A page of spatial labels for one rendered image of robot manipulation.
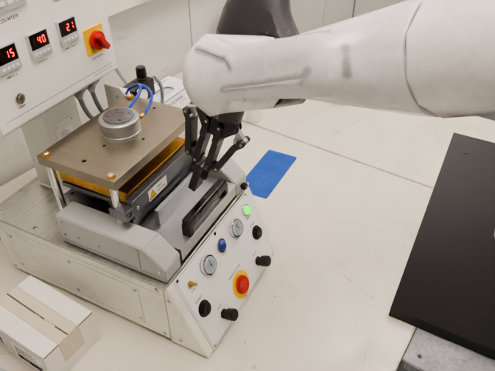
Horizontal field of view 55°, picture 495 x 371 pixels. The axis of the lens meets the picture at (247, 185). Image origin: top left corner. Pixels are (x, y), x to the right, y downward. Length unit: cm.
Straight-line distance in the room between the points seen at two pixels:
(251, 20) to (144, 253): 44
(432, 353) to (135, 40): 133
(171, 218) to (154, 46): 99
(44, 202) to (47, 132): 17
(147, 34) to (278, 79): 133
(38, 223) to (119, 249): 24
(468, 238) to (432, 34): 72
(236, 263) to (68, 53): 55
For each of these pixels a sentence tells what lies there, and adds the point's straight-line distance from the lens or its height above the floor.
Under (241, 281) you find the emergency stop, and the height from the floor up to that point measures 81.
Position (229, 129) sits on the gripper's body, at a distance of 80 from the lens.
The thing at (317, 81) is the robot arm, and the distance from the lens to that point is 46.
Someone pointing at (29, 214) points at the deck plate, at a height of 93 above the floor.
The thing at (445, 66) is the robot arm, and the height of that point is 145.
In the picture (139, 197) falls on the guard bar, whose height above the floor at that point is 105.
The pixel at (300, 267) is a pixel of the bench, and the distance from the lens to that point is 116.
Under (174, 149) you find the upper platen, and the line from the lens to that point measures 100.
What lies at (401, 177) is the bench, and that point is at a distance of 149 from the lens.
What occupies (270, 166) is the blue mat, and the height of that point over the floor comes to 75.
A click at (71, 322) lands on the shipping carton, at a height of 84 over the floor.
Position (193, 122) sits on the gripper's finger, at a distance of 85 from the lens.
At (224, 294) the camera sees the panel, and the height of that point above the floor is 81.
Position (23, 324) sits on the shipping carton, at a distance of 104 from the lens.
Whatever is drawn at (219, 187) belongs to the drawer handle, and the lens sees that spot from 97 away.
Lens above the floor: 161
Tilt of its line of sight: 38 degrees down
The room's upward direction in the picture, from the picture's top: straight up
